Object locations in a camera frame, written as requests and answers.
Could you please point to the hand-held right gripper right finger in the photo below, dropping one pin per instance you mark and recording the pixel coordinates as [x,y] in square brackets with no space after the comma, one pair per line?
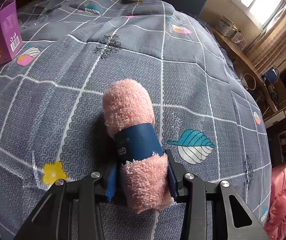
[171,180]

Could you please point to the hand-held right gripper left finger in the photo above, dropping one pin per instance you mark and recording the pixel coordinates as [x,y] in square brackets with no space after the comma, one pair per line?
[111,187]

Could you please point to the pink towel blue band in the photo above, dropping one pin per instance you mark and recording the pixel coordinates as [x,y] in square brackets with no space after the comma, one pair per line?
[130,105]

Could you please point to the pink quilted blanket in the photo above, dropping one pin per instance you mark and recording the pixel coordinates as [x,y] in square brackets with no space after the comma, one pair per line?
[282,200]

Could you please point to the white cabinet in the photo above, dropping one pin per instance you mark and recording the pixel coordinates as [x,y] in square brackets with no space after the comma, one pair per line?
[279,116]

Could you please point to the wooden bedside table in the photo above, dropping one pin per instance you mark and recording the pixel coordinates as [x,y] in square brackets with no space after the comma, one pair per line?
[245,60]

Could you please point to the blue chair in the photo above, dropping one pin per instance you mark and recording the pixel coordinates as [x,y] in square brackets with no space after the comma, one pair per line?
[271,74]

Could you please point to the pink striped curtain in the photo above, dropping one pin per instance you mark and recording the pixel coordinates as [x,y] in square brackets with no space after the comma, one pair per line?
[275,42]

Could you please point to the purple cardboard tissue box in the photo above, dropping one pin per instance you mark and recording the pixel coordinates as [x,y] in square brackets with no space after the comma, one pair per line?
[8,30]

